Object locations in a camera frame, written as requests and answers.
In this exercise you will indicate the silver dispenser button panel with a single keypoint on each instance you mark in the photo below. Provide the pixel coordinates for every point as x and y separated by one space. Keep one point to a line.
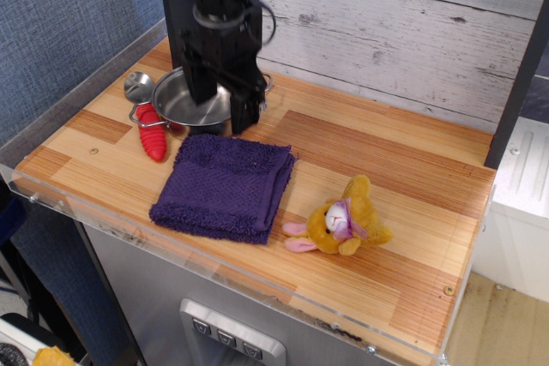
216 339

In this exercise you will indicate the stainless toy fridge cabinet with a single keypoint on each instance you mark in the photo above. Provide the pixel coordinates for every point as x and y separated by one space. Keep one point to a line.
149 289

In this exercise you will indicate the yellow cloth item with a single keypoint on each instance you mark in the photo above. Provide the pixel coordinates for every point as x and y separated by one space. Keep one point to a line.
52 356

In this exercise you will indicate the purple folded towel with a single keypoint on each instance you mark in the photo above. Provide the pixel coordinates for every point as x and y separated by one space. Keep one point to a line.
224 188

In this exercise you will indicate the dark right support post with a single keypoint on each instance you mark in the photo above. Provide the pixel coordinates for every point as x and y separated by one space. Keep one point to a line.
530 61

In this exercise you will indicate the white toy sink counter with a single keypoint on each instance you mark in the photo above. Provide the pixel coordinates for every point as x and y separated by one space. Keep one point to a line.
512 249

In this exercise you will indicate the red handled metal scoop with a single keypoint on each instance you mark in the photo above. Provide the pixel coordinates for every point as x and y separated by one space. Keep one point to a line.
150 134

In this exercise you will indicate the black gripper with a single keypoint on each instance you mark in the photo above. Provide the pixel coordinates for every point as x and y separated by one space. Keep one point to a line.
228 56

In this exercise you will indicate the clear acrylic edge guard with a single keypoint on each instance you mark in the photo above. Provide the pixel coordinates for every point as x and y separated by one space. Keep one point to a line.
399 300

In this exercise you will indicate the stainless steel pot bowl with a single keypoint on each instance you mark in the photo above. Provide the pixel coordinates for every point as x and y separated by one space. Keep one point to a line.
171 101

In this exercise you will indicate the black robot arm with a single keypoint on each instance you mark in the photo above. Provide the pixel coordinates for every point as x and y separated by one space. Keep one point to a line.
224 13

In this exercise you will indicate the yellow plush bunny toy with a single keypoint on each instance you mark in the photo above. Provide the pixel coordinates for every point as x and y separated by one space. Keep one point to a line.
340 227

